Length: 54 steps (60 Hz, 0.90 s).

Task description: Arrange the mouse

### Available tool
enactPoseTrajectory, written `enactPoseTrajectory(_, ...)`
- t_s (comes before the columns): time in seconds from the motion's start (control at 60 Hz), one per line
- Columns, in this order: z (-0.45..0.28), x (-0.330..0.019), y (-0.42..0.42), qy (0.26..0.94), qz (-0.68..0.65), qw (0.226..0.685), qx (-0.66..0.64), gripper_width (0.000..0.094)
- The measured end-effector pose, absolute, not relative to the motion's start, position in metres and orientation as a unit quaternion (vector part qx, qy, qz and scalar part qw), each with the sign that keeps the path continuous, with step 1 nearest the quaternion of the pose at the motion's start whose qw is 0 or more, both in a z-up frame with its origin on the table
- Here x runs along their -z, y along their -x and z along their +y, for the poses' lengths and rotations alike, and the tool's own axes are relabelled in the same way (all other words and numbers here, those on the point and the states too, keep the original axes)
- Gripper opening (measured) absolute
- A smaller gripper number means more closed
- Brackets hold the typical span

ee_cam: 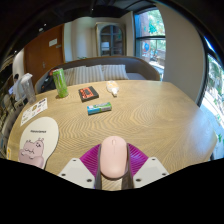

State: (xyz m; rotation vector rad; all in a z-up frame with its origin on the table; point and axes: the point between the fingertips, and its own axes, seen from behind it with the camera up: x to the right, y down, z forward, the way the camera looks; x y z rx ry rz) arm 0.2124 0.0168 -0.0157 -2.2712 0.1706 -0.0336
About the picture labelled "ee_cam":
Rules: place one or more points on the small teal pack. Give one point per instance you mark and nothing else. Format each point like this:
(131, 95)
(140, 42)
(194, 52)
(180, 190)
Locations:
(99, 108)

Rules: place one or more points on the arched glass-door cabinet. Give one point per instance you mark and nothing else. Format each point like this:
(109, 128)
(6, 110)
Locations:
(111, 39)

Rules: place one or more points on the brown wooden door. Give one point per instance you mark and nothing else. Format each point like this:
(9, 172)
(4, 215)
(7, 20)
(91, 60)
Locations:
(40, 56)

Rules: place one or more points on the grey curved sofa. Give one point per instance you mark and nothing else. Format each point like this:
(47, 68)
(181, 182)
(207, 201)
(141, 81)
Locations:
(140, 68)

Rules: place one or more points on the white plastic tube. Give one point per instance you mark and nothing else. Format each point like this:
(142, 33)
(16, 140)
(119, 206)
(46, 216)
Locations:
(112, 87)

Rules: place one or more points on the white mouse pad, pink cartoon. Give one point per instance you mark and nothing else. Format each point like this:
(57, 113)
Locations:
(40, 133)

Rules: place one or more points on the person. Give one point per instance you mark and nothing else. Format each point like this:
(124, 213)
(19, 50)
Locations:
(16, 88)

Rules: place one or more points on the green drink can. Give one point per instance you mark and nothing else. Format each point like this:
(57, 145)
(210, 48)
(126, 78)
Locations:
(60, 83)

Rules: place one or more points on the pink computer mouse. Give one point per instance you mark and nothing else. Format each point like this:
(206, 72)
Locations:
(113, 156)

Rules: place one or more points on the black and red flat box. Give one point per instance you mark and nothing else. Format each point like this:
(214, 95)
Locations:
(88, 93)

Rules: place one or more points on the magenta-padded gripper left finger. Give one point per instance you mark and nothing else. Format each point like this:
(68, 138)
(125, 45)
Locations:
(75, 171)

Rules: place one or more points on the striped cushion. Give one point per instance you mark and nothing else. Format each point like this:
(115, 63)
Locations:
(95, 73)
(115, 72)
(76, 76)

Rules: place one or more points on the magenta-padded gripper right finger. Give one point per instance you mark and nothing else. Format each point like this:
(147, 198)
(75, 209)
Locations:
(150, 171)

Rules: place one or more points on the white sticker sheet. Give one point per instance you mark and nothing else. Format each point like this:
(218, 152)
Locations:
(33, 111)

